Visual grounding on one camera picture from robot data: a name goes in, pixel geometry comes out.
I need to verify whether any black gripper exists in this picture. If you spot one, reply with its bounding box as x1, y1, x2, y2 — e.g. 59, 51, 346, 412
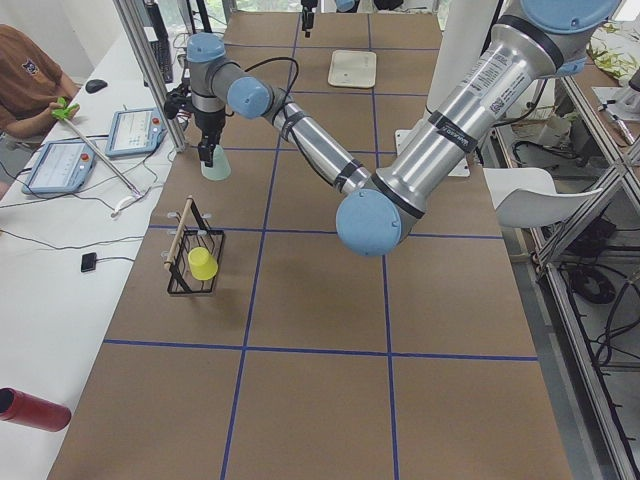
195, 111, 225, 167
301, 0, 317, 38

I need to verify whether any pale green plastic cup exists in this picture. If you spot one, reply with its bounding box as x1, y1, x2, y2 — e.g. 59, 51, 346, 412
201, 145, 231, 181

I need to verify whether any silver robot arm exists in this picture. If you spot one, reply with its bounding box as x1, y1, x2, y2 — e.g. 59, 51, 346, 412
186, 1, 617, 256
301, 0, 359, 38

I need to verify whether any cream rabbit print tray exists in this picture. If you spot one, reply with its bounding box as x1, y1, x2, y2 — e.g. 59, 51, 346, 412
328, 50, 377, 89

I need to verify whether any yellow plastic cup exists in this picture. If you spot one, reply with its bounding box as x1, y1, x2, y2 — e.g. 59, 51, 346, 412
187, 247, 219, 281

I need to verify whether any far blue teach pendant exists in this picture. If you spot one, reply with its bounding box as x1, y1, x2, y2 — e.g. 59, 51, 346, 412
105, 108, 166, 158

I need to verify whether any blue teach pendant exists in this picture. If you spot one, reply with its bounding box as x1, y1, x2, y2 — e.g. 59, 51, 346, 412
22, 140, 95, 196
105, 108, 166, 158

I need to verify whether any black keyboard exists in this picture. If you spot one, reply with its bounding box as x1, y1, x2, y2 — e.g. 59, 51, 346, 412
149, 40, 173, 83

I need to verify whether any black computer mouse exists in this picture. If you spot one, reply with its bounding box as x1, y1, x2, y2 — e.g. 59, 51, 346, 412
84, 79, 108, 94

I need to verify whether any near blue teach pendant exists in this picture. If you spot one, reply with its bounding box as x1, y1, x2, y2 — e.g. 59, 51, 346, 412
22, 140, 95, 196

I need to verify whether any small black square device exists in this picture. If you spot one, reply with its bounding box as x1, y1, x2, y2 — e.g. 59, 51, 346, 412
80, 252, 98, 273

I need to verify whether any person in brown shirt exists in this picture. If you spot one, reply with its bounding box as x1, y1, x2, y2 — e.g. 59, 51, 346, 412
1, 24, 79, 140

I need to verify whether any white plastic chair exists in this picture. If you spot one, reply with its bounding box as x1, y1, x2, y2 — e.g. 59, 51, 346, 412
483, 167, 603, 228

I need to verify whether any red cylindrical bottle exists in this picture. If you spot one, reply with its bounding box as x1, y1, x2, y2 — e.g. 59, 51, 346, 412
1, 387, 72, 432

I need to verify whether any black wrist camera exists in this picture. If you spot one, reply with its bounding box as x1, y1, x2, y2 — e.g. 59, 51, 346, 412
163, 85, 189, 120

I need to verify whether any black wire cup rack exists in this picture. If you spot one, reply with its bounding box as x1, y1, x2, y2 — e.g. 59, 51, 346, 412
164, 196, 226, 296

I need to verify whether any green handled reacher stick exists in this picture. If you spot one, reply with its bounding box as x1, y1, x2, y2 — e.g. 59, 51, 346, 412
52, 97, 143, 199

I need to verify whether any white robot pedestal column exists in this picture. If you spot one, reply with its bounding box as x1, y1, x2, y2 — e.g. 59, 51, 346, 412
425, 0, 503, 114

